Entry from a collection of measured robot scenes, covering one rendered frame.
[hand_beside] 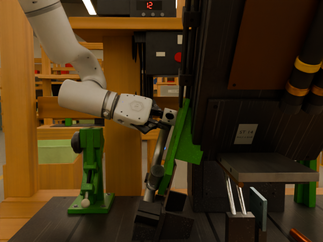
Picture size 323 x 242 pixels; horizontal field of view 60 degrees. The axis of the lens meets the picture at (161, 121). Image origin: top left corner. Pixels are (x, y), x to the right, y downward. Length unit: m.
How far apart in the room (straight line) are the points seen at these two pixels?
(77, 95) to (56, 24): 0.20
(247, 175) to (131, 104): 0.40
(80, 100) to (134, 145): 0.36
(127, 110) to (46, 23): 0.30
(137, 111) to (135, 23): 0.32
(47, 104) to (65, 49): 0.52
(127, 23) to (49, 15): 0.32
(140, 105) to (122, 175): 0.39
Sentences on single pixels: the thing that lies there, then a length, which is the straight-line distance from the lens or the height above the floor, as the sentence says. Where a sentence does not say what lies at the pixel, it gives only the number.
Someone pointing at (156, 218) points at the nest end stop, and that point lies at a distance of 0.77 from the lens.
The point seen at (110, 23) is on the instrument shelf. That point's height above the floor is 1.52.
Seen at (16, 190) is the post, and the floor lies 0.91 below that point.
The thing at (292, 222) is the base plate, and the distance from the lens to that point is 0.98.
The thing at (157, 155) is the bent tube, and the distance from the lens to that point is 0.88.
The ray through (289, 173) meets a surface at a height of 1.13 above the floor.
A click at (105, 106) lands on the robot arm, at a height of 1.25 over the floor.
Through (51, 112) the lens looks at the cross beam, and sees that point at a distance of 1.25.
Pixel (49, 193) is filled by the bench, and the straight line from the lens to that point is 1.27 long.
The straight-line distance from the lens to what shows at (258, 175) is 0.59.
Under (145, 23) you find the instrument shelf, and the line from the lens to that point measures 0.99.
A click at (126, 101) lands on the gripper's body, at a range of 0.82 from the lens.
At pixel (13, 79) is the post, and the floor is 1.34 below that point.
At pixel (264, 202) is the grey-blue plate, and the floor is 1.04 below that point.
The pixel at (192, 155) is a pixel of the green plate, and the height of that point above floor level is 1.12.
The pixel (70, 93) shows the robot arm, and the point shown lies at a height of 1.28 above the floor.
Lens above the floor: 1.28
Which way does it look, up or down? 5 degrees down
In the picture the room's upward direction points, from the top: straight up
